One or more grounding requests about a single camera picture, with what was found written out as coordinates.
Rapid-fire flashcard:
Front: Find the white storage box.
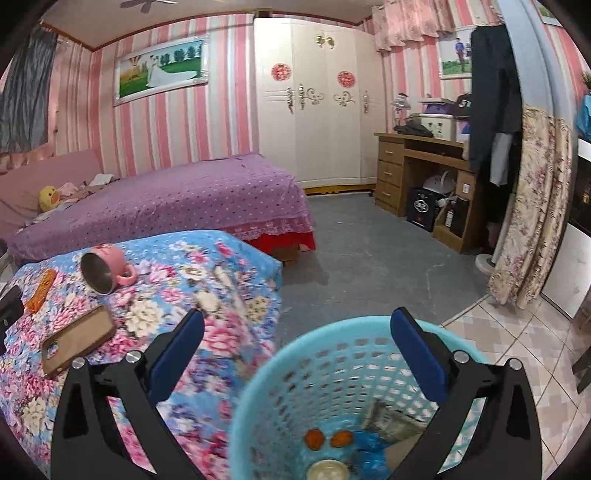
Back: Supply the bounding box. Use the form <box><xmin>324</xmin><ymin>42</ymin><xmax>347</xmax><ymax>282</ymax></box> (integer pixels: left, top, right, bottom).
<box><xmin>418</xmin><ymin>112</ymin><xmax>458</xmax><ymax>140</ymax></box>

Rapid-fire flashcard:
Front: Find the pink mug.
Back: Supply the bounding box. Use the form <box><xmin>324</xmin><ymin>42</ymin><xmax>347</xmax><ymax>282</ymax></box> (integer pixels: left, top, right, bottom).
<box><xmin>81</xmin><ymin>244</ymin><xmax>138</xmax><ymax>295</ymax></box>

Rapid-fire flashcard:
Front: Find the grey printed packet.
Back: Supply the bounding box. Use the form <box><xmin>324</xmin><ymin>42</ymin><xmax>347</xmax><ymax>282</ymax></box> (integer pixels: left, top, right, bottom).
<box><xmin>362</xmin><ymin>399</ymin><xmax>426</xmax><ymax>444</ymax></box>

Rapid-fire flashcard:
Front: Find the white small fan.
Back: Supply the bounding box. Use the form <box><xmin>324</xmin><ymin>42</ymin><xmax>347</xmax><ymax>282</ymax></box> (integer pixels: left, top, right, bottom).
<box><xmin>422</xmin><ymin>170</ymin><xmax>458</xmax><ymax>197</ymax></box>

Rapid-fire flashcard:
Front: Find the wooden desk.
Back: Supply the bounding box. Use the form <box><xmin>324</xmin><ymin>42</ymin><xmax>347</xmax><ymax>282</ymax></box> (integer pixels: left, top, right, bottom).
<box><xmin>373</xmin><ymin>131</ymin><xmax>490</xmax><ymax>254</ymax></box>

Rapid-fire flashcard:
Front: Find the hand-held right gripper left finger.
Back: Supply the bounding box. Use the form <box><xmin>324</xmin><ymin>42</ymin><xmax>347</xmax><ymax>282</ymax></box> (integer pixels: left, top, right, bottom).
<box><xmin>50</xmin><ymin>308</ymin><xmax>206</xmax><ymax>480</ymax></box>

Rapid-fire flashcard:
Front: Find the purple dotted bed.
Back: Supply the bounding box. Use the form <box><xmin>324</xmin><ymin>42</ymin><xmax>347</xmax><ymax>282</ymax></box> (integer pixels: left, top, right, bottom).
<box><xmin>7</xmin><ymin>153</ymin><xmax>317</xmax><ymax>266</ymax></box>

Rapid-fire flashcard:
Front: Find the small wall photo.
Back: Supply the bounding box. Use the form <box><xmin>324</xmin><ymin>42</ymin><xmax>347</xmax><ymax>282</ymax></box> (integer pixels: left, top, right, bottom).
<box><xmin>438</xmin><ymin>27</ymin><xmax>478</xmax><ymax>80</ymax></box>

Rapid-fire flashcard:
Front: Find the orange snack packet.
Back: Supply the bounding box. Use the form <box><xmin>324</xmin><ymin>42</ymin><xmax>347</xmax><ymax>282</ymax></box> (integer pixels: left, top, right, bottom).
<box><xmin>24</xmin><ymin>269</ymin><xmax>57</xmax><ymax>311</ymax></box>

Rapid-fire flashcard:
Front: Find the pink floral valance curtain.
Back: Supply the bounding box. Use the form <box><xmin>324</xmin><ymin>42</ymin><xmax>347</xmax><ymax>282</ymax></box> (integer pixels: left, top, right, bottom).
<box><xmin>372</xmin><ymin>0</ymin><xmax>502</xmax><ymax>52</ymax></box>

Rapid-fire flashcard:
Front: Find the purple bag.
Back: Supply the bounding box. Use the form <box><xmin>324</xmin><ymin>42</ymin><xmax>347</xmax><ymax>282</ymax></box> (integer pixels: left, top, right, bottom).
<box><xmin>418</xmin><ymin>97</ymin><xmax>458</xmax><ymax>116</ymax></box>

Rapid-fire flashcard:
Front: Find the desk lamp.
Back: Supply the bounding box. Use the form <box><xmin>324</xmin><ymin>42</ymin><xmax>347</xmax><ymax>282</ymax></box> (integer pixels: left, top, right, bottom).
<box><xmin>392</xmin><ymin>92</ymin><xmax>411</xmax><ymax>127</ymax></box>

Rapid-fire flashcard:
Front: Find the white wardrobe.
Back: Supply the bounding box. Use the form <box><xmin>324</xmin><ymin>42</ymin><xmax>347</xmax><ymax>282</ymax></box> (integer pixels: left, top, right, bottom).
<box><xmin>253</xmin><ymin>16</ymin><xmax>389</xmax><ymax>190</ymax></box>

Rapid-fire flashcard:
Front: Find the dark clothing pile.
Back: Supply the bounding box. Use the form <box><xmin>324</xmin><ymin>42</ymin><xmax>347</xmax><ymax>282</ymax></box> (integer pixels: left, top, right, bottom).
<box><xmin>394</xmin><ymin>117</ymin><xmax>435</xmax><ymax>138</ymax></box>

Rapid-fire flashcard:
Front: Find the white fan base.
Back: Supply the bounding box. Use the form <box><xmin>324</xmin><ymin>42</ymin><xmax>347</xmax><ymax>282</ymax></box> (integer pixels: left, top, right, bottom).
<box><xmin>475</xmin><ymin>253</ymin><xmax>502</xmax><ymax>280</ymax></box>

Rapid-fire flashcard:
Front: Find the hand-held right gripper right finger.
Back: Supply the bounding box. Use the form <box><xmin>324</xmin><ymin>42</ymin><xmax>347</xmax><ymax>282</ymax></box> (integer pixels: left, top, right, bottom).
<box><xmin>390</xmin><ymin>307</ymin><xmax>543</xmax><ymax>480</ymax></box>

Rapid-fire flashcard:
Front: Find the ceiling fan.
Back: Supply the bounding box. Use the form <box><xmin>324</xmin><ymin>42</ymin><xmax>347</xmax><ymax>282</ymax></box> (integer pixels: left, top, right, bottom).
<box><xmin>120</xmin><ymin>0</ymin><xmax>178</xmax><ymax>14</ymax></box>

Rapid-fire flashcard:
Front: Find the brown phone case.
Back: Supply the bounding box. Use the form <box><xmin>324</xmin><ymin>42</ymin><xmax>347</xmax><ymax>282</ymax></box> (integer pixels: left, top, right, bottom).
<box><xmin>41</xmin><ymin>305</ymin><xmax>117</xmax><ymax>379</ymax></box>

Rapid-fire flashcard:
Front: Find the black cardboard box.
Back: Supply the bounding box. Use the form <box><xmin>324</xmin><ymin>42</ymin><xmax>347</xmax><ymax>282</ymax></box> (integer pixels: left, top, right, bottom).
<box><xmin>406</xmin><ymin>187</ymin><xmax>441</xmax><ymax>232</ymax></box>

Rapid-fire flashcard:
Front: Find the pink headboard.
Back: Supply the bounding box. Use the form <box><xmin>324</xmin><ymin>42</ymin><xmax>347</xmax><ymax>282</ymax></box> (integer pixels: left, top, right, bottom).
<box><xmin>0</xmin><ymin>148</ymin><xmax>103</xmax><ymax>241</ymax></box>

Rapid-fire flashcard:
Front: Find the dark hanging coat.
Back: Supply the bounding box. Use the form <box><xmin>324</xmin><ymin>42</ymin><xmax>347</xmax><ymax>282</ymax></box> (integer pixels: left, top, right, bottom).
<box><xmin>467</xmin><ymin>24</ymin><xmax>522</xmax><ymax>188</ymax></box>

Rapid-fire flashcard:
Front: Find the blue plastic basket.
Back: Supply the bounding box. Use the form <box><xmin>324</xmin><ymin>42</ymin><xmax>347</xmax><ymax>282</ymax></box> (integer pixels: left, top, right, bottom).
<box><xmin>228</xmin><ymin>316</ymin><xmax>495</xmax><ymax>480</ymax></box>

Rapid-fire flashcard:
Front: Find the white round lid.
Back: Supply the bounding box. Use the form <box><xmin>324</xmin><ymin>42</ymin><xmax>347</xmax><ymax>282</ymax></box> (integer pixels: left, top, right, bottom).
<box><xmin>307</xmin><ymin>459</ymin><xmax>347</xmax><ymax>480</ymax></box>

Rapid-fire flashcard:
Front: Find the yellow duck plush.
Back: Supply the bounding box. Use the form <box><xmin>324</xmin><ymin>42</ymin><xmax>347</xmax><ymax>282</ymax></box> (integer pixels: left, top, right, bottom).
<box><xmin>38</xmin><ymin>186</ymin><xmax>61</xmax><ymax>213</ymax></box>

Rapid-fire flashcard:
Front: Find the grey curtain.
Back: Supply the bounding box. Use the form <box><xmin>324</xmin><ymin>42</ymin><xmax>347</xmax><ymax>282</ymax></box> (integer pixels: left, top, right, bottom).
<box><xmin>0</xmin><ymin>25</ymin><xmax>60</xmax><ymax>153</ymax></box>

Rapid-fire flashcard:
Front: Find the framed wall picture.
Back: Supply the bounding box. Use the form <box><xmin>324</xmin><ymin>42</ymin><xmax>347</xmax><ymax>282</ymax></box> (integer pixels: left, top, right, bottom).
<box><xmin>113</xmin><ymin>33</ymin><xmax>209</xmax><ymax>107</ymax></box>

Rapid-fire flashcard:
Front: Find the black phone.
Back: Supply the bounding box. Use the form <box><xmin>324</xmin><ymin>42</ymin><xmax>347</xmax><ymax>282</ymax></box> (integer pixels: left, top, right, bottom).
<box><xmin>0</xmin><ymin>285</ymin><xmax>24</xmax><ymax>329</ymax></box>

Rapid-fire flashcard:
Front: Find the blue plastic bag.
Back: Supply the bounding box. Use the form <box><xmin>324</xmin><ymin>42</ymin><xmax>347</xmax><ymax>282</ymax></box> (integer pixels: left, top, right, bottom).
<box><xmin>351</xmin><ymin>431</ymin><xmax>393</xmax><ymax>480</ymax></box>

